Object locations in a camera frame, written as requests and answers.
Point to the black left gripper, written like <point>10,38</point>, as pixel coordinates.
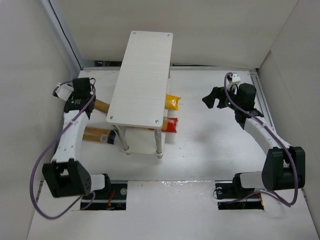
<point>81,83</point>

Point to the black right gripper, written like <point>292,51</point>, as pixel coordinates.
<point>221,99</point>

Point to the brown spaghetti box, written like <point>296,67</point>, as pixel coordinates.
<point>101,106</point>

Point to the blue-ended spaghetti box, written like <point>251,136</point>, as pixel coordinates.
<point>99,135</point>

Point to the yellow spaghetti bag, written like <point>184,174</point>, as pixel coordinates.
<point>172,102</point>

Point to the red spaghetti bag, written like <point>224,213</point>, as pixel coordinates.
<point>169,125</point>

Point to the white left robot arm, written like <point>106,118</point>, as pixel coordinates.
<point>64,174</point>

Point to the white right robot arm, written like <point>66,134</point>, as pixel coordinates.
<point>285,165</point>

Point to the white two-tier shelf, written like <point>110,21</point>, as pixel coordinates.
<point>137,107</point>

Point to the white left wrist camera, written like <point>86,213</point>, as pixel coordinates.
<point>63,91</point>

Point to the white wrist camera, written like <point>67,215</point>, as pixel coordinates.
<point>63,91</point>
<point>233,80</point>

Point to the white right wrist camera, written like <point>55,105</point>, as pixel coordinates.
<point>233,80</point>

